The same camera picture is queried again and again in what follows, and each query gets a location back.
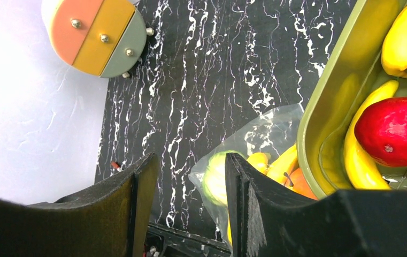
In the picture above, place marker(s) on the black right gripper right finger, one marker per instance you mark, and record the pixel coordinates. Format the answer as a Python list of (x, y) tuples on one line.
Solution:
[(267, 219)]

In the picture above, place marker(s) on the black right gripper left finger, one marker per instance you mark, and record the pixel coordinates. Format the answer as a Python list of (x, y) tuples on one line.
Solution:
[(109, 218)]

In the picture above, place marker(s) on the yellow toy banana bunch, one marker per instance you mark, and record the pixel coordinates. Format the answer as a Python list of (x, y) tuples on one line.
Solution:
[(280, 169)]

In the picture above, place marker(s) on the green toy cabbage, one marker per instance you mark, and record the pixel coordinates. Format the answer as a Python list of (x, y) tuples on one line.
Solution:
[(213, 182)]

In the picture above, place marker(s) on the clear zip bag orange zipper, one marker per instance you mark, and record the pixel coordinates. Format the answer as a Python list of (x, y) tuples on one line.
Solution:
[(272, 132)]

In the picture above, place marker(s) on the small yellow toy banana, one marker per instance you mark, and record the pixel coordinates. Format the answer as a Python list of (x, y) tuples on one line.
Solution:
[(361, 169)]

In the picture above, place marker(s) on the red white marker pen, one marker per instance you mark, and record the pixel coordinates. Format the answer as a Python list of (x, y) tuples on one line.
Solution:
[(116, 166)]

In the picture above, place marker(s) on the red toy apple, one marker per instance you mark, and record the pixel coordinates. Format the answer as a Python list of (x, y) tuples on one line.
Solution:
[(381, 130)]

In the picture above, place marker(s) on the olive green plastic bin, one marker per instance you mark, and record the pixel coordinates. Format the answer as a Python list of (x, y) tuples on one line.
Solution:
[(354, 70)]

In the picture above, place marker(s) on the round white mini drawer cabinet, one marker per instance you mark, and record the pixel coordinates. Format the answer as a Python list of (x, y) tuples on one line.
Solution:
[(104, 38)]

